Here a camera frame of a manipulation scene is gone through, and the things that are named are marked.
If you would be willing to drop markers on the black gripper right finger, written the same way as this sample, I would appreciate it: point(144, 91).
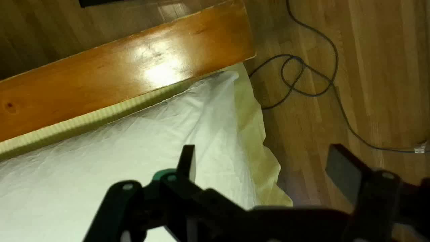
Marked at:
point(385, 202)

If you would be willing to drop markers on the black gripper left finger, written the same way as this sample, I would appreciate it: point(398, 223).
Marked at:
point(148, 210)

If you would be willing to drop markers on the large white pillow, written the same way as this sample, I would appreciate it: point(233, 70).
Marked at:
point(135, 148)

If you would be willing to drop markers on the white power plug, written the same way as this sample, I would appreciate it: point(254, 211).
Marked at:
point(422, 146)

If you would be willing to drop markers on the yellow striped bed sheet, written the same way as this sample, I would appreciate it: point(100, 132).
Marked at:
point(264, 156)

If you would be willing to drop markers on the wooden bunk bed frame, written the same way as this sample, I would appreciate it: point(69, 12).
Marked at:
point(112, 67)

